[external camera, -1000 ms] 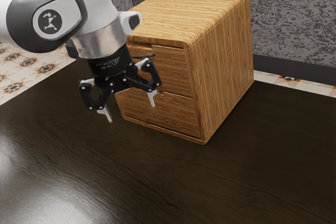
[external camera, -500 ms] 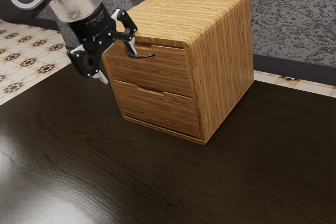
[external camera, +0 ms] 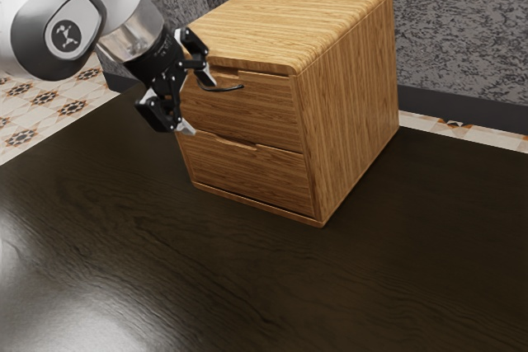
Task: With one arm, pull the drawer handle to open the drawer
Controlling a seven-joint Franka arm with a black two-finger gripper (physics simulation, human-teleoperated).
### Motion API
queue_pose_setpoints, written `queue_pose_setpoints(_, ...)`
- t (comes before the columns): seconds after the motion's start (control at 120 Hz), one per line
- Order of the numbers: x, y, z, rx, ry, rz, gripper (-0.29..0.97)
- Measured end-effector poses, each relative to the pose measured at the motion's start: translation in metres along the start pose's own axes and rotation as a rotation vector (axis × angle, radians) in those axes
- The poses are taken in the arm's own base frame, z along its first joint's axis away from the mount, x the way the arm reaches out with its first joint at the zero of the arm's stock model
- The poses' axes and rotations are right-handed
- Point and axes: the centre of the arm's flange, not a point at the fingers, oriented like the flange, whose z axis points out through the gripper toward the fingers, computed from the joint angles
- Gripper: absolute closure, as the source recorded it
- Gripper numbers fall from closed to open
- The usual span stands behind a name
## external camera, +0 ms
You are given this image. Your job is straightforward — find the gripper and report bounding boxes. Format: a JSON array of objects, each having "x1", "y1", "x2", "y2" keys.
[{"x1": 122, "y1": 26, "x2": 217, "y2": 137}]

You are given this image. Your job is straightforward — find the wooden two-drawer cabinet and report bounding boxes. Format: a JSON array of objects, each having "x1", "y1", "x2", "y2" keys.
[{"x1": 174, "y1": 0, "x2": 400, "y2": 228}]

